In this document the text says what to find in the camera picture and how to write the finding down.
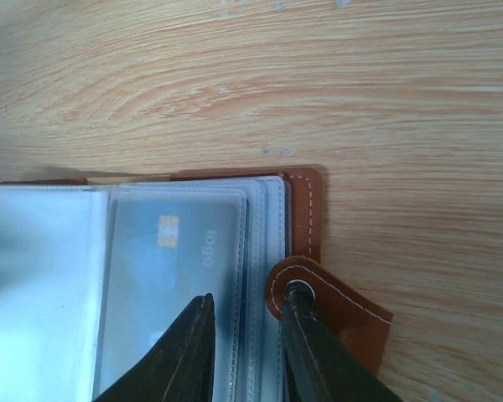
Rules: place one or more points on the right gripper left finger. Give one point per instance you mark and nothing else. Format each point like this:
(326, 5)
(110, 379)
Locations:
(181, 364)

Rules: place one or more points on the brown leather card holder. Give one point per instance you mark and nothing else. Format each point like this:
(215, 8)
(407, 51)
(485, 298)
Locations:
(55, 254)

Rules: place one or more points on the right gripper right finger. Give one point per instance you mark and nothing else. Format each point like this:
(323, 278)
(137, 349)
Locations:
(317, 366)

